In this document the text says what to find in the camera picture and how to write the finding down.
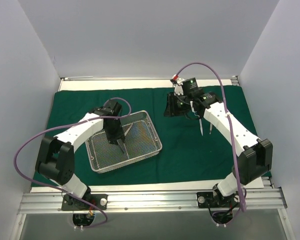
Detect metal mesh instrument tray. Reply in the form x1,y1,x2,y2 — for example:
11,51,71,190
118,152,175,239
85,110,162,174

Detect steel forceps clamp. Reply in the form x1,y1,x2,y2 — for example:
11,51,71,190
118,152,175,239
199,119,204,136

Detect steel surgical scissors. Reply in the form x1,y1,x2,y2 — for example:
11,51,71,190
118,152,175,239
209,123,214,135

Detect green surgical drape cloth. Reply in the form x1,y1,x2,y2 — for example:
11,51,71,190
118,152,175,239
31,84,272,188

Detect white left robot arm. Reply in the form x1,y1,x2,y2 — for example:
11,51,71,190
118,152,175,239
35,99,125,210

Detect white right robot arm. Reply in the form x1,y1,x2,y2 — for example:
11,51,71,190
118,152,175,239
163,92,273,207

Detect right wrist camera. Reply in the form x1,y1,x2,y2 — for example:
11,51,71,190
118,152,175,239
181,77,204,98

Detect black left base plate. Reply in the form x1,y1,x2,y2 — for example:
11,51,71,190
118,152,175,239
61,193,108,211

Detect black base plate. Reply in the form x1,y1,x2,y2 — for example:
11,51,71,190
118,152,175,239
61,193,108,211
196,191,239,209

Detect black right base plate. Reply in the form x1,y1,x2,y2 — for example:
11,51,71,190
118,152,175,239
196,191,239,209

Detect aluminium front rail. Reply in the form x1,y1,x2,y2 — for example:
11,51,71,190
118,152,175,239
17,188,287,215

